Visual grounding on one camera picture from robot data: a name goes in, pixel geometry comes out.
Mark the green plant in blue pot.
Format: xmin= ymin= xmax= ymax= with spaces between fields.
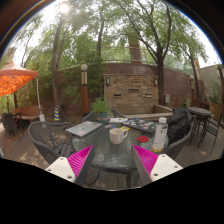
xmin=90 ymin=96 xmax=113 ymax=124

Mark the blue yellow striped cone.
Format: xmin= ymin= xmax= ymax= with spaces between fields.
xmin=53 ymin=104 xmax=62 ymax=122

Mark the closed maroon umbrella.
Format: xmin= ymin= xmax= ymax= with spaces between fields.
xmin=218 ymin=64 xmax=224 ymax=111

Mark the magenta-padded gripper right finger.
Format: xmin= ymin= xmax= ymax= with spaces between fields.
xmin=130 ymin=143 xmax=184 ymax=187

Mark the white booklet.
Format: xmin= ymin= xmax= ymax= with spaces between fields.
xmin=109 ymin=117 xmax=129 ymax=124

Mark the globe-topped lamp post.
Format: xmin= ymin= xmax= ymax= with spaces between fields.
xmin=80 ymin=63 xmax=90 ymax=118
xmin=189 ymin=74 xmax=196 ymax=108

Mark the black metal chair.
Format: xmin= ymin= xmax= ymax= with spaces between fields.
xmin=197 ymin=111 xmax=224 ymax=155

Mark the wooden bench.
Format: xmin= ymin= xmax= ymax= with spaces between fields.
xmin=12 ymin=105 xmax=41 ymax=123

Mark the dark patio chair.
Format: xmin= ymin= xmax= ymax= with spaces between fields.
xmin=1 ymin=112 xmax=25 ymax=138

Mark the black jacket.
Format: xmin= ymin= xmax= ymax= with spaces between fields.
xmin=166 ymin=107 xmax=193 ymax=145

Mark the clear plastic drink bottle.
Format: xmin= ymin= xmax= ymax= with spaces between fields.
xmin=151 ymin=116 xmax=169 ymax=154

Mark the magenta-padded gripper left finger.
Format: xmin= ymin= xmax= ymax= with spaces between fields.
xmin=45 ymin=144 xmax=95 ymax=187

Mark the small round patio table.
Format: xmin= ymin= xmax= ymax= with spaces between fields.
xmin=186 ymin=106 xmax=213 ymax=148

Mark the silver laptop with stickers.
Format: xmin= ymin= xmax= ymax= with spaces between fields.
xmin=65 ymin=120 xmax=104 ymax=138

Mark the white ribbed mug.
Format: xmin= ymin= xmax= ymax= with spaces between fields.
xmin=108 ymin=127 xmax=129 ymax=145

